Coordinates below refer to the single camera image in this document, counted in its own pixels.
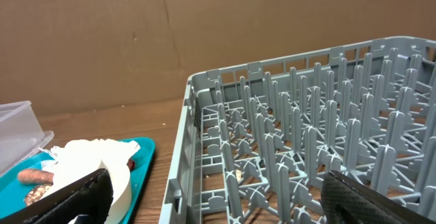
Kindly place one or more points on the orange carrot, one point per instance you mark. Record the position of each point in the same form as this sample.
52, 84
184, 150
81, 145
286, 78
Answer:
35, 176

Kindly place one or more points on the pale green bowl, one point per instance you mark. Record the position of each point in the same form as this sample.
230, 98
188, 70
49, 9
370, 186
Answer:
71, 169

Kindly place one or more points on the clear plastic bin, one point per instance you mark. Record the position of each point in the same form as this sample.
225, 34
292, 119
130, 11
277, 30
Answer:
21, 134

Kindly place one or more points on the crumpled white napkin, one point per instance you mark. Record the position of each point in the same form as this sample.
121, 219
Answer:
105, 148

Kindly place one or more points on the teal serving tray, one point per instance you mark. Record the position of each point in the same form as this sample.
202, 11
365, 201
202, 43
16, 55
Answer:
13, 193

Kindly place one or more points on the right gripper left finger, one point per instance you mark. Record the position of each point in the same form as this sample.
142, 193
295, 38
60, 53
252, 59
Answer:
89, 199

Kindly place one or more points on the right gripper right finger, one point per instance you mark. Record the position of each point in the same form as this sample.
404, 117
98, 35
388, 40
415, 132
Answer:
346, 201

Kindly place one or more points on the grey dishwasher rack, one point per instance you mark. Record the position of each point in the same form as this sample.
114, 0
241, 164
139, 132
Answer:
282, 137

